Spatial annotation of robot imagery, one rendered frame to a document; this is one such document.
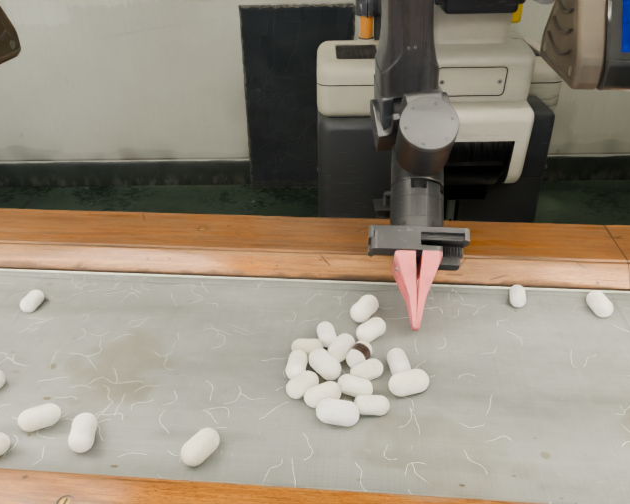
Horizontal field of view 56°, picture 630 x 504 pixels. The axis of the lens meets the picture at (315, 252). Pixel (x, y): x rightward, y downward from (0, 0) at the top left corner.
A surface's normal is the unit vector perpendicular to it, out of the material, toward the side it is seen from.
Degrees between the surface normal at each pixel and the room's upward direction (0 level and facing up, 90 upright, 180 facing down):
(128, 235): 0
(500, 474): 0
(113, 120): 90
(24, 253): 45
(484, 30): 98
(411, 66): 102
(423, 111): 40
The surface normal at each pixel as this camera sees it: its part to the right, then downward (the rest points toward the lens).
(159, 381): -0.02, -0.85
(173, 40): 0.00, 0.52
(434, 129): -0.04, -0.32
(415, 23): 0.08, 0.69
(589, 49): -0.08, -0.01
